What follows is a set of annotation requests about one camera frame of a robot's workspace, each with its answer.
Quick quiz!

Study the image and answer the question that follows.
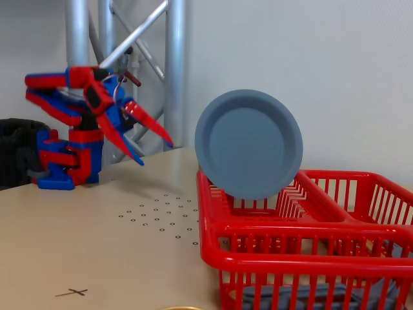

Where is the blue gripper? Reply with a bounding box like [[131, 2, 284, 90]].
[[83, 68, 174, 167]]

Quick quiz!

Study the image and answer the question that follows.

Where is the red-handled valve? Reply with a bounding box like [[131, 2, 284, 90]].
[[116, 46, 143, 87]]

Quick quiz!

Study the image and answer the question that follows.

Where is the grey base cable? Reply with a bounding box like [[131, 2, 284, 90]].
[[27, 169, 51, 180]]

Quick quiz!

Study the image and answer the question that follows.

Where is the red plastic dish rack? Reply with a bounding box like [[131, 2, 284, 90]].
[[196, 168, 413, 310]]

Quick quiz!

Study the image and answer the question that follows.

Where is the white red gripper cable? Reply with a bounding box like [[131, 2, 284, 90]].
[[103, 72, 127, 99]]

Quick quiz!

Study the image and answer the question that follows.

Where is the grey plastic plate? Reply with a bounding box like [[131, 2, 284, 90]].
[[194, 89, 304, 201]]

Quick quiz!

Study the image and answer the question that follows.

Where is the silver metal truss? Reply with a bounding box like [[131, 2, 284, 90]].
[[64, 0, 188, 166]]

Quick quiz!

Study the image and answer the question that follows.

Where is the grey plastic spoon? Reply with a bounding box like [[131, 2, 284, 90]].
[[241, 280, 399, 310]]

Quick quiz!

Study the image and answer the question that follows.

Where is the black waste bin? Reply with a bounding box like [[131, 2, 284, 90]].
[[0, 118, 52, 191]]

